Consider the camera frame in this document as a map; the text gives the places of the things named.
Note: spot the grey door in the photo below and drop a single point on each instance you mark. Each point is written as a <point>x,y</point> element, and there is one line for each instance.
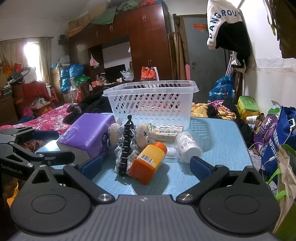
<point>203,64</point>

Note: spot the red cloth covered cabinet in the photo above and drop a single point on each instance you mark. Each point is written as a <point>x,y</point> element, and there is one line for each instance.
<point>32,90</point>

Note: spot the clear plastic basket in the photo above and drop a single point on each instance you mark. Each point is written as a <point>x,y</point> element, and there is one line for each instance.
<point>150,102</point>

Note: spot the blue plastic bag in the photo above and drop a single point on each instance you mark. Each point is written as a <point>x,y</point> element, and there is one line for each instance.
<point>220,89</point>

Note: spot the white printed hoodie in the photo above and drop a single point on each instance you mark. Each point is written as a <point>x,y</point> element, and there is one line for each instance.
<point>216,18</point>

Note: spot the yellow printed blanket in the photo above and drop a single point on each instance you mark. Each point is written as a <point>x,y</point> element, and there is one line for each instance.
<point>198,110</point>

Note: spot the orange white shopping bag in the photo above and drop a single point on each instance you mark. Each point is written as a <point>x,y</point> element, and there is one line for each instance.
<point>149,73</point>

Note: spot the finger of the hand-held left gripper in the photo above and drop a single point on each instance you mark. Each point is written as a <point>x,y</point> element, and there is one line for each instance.
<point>44,135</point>
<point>57,157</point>

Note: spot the green box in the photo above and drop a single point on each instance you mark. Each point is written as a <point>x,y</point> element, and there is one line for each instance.
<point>248,106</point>

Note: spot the blue shopping bag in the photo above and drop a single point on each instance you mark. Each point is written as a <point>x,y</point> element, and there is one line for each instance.
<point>286,129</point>

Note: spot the black floral garment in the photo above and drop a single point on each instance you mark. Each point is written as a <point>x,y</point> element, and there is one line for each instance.
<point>219,106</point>

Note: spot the pink board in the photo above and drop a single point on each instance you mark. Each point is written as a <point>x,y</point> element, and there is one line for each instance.
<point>187,72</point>

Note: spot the white hanging plastic bag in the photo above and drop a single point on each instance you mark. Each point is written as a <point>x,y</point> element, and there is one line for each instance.
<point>93,62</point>

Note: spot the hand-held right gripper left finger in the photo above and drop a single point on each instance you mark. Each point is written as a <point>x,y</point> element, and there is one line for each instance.
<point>92,167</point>

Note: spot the black television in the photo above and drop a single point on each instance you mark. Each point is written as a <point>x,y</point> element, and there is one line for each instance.
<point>114,73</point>

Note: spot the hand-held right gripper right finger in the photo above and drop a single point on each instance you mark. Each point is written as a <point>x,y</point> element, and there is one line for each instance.
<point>200,167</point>

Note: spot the dark hanging cloth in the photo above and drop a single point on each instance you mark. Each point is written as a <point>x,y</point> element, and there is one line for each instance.
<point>289,34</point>

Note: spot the purple printed bag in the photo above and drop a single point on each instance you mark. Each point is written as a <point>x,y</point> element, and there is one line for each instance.
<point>266,132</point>

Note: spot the black hair claw clip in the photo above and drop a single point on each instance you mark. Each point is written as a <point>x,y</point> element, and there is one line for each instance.
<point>126,143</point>

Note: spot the purple tissue pack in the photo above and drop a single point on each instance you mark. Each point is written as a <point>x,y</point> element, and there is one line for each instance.
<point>85,134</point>

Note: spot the beige window curtain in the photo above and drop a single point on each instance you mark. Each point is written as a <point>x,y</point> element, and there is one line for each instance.
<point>45,58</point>

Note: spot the stacked blue plastic bags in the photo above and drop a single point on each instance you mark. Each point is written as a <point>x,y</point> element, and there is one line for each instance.
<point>69,74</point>

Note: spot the grey scrunchie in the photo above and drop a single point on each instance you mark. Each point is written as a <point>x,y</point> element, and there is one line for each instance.
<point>118,158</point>

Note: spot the black clothing pile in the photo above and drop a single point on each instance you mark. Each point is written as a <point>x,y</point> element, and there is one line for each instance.
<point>92,104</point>

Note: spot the black hanging garment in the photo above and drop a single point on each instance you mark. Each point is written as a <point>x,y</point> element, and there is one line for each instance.
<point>235,44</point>

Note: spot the brown wooden wardrobe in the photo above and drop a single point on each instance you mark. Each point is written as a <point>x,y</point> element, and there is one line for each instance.
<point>148,41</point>

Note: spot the green cloth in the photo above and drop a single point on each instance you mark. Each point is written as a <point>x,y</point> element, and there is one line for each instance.
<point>105,16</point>

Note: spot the white plastic-wrapped roll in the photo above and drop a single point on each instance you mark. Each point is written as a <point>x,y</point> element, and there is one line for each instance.
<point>187,148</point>

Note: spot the orange pill bottle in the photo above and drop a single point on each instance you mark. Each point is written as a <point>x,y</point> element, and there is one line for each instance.
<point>143,171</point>

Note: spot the white medicine box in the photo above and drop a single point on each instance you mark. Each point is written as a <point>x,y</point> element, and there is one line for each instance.
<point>167,135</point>

